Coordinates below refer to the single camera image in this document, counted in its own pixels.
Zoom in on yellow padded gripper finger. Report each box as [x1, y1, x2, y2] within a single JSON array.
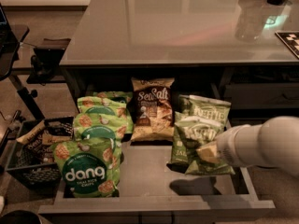
[[196, 141, 220, 163]]

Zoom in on green Kettle jalapeno bag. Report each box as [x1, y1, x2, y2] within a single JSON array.
[[175, 116, 235, 175]]

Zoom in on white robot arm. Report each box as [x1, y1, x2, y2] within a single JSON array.
[[196, 116, 299, 177]]

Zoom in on middle green Kettle chip bag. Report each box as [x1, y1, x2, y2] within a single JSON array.
[[170, 126, 189, 166]]

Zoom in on green kettle chip bag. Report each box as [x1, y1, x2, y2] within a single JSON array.
[[178, 95, 231, 126], [170, 126, 189, 166]]

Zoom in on rear green Kettle chip bag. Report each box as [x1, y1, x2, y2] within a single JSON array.
[[178, 95, 231, 126]]

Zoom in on open grey top drawer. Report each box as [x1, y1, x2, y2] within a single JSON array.
[[38, 142, 275, 224]]

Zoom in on brown sea salt chip bag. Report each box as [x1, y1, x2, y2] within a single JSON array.
[[131, 77, 175, 142]]

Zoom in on green dang chip bag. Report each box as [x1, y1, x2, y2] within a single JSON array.
[[51, 138, 121, 198], [77, 96, 134, 133], [73, 113, 128, 141], [93, 91, 133, 104]]

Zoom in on rear green Dang chip bag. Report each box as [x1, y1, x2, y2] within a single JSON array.
[[93, 91, 133, 104]]

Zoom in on front green Dang chip bag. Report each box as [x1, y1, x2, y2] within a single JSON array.
[[51, 138, 121, 198]]

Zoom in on grey counter cabinet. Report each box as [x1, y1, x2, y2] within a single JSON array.
[[61, 0, 298, 98]]

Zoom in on closed grey right drawers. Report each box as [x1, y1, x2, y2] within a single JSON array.
[[222, 66, 299, 125]]

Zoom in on black white marker tag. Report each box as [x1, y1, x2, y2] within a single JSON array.
[[276, 31, 299, 59]]

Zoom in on brown snack bags in crate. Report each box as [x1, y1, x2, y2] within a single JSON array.
[[17, 119, 73, 163]]

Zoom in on black plastic crate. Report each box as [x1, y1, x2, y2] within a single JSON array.
[[6, 117, 73, 189]]

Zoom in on black chair base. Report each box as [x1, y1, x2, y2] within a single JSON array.
[[26, 38, 71, 84]]

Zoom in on black side table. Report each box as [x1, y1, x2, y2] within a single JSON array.
[[0, 3, 46, 120]]

